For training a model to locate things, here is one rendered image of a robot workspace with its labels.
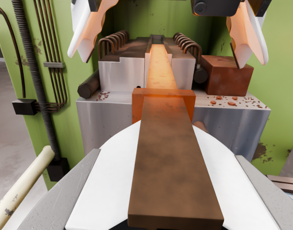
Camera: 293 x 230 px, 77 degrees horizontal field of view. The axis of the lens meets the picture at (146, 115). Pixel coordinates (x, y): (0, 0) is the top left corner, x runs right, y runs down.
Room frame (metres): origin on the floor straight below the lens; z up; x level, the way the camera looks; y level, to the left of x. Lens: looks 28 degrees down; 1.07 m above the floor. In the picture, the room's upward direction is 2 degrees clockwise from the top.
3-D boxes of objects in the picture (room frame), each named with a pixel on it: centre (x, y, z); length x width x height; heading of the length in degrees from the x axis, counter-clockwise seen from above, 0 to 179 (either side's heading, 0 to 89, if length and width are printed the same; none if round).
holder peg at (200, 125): (0.30, -0.11, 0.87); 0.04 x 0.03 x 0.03; 178
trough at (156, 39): (0.59, -0.03, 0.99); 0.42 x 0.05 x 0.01; 178
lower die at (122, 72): (0.60, 0.00, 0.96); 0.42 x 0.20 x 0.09; 178
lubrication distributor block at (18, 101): (0.52, 0.38, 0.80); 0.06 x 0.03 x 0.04; 88
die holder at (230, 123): (0.60, -0.06, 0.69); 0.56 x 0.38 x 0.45; 178
